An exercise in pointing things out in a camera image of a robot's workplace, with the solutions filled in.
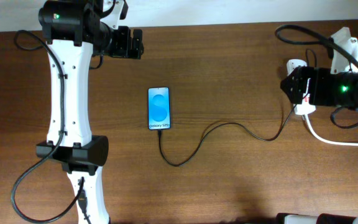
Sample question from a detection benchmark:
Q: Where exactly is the blue Galaxy smartphone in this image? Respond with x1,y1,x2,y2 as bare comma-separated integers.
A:
148,87,171,130

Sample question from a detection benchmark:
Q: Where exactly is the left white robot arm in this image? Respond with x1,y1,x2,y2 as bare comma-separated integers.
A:
36,1,144,223

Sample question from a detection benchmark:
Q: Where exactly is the white power strip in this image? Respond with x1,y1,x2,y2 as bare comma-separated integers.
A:
287,59,316,116

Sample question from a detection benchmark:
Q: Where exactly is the black charger cable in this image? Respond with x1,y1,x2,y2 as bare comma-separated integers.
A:
157,48,318,167

